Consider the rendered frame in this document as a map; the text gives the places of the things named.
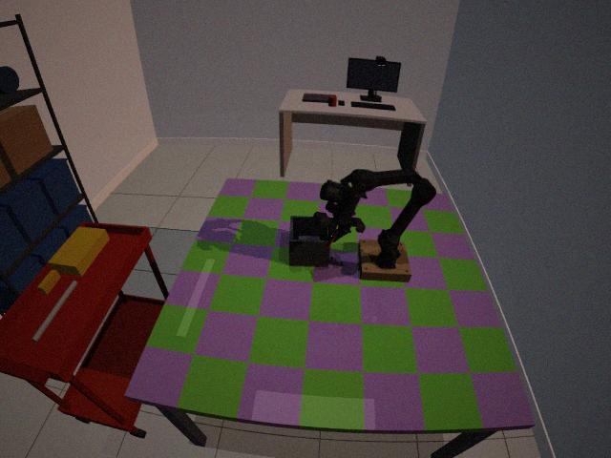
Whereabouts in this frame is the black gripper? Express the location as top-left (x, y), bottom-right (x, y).
top-left (313, 202), bottom-right (365, 242)

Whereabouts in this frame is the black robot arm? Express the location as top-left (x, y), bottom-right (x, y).
top-left (320, 168), bottom-right (436, 269)

